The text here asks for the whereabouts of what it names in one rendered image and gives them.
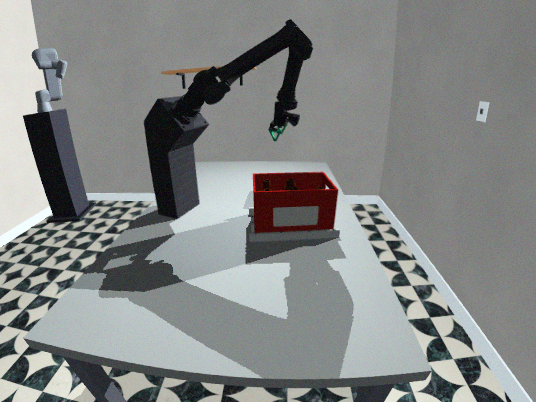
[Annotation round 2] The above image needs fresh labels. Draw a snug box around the red crate with dividers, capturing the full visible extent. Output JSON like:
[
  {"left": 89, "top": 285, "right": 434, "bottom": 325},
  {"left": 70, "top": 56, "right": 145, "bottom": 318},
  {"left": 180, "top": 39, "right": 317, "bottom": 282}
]
[{"left": 253, "top": 172, "right": 338, "bottom": 233}]

